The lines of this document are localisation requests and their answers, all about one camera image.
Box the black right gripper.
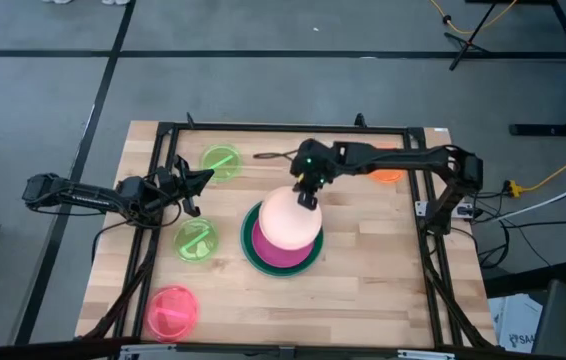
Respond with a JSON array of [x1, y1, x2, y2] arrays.
[[290, 138, 337, 211]]

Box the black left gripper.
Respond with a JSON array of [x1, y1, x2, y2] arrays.
[[155, 154, 215, 218]]

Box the peach plastic plate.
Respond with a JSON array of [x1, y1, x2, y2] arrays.
[[258, 185, 323, 251]]

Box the green cup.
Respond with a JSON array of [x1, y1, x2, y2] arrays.
[[172, 216, 220, 264], [199, 143, 243, 184]]

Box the magenta plastic plate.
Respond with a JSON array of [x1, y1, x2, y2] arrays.
[[251, 219, 317, 270]]

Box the large round plastic plate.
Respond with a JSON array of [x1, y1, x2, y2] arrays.
[[240, 199, 325, 279]]

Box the pink cup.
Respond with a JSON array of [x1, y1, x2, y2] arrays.
[[145, 284, 200, 344]]

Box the white power strip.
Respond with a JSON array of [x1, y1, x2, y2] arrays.
[[415, 200, 474, 220]]

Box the black tripod stand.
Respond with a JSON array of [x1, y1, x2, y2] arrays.
[[442, 0, 498, 71]]

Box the white printed box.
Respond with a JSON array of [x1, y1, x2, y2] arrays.
[[487, 293, 544, 354]]

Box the black desk base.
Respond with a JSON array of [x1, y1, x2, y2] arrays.
[[465, 0, 566, 137]]

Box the dark grey case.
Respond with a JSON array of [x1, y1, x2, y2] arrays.
[[532, 279, 566, 359]]

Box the thin black cable loop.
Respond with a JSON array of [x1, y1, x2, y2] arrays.
[[252, 148, 299, 161]]

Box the black aluminium table frame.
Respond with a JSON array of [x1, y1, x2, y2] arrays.
[[0, 112, 566, 360]]

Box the black cable sleeve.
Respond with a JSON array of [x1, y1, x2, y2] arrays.
[[422, 234, 497, 349], [78, 234, 157, 341]]

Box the black floor cables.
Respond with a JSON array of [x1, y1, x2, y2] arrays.
[[462, 189, 566, 271]]

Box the yellow extension cable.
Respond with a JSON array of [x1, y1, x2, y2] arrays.
[[506, 143, 566, 197]]

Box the white cable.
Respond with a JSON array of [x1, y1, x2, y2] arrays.
[[482, 169, 566, 224]]

